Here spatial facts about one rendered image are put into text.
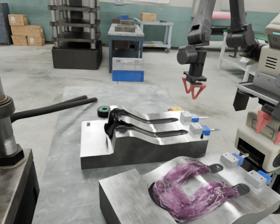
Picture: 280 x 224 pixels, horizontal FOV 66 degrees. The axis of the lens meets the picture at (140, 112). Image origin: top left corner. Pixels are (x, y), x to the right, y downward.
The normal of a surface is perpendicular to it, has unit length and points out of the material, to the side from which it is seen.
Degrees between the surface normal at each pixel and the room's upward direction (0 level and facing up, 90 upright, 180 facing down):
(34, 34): 84
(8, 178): 0
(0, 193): 0
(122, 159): 90
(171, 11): 90
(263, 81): 90
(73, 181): 0
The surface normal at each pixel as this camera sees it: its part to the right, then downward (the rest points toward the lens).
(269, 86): -0.92, 0.13
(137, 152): 0.21, 0.45
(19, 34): 0.02, 0.30
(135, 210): 0.06, -0.89
